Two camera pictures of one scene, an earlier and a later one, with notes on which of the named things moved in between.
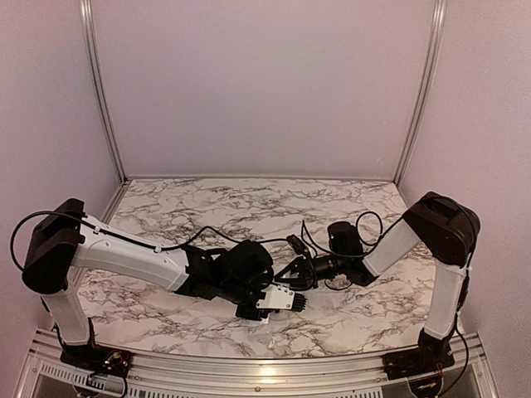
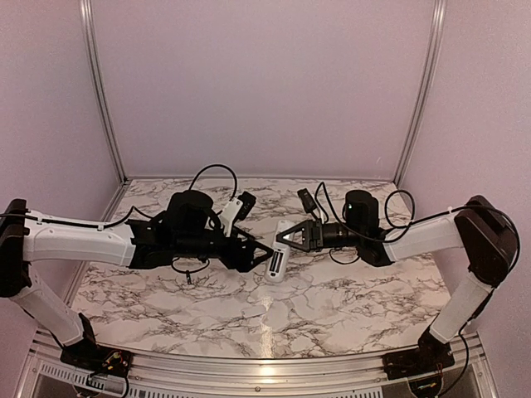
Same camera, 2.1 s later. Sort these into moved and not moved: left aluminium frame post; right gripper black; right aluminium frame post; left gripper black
Moved: right gripper black; left gripper black
Not moved: right aluminium frame post; left aluminium frame post
